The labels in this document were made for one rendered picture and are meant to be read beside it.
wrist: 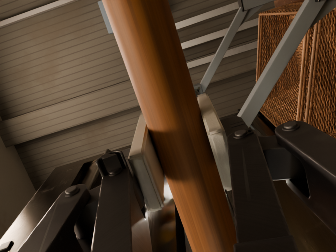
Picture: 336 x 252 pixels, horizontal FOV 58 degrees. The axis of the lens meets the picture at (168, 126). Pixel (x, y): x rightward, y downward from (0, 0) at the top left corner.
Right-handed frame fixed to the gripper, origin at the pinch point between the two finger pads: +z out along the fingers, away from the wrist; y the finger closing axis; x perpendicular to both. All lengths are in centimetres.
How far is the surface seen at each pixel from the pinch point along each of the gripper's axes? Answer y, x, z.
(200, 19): 32, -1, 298
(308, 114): 38, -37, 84
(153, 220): -19, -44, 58
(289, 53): 18.9, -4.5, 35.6
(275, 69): 16.0, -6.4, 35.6
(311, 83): 41, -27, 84
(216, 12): 48, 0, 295
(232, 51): 53, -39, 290
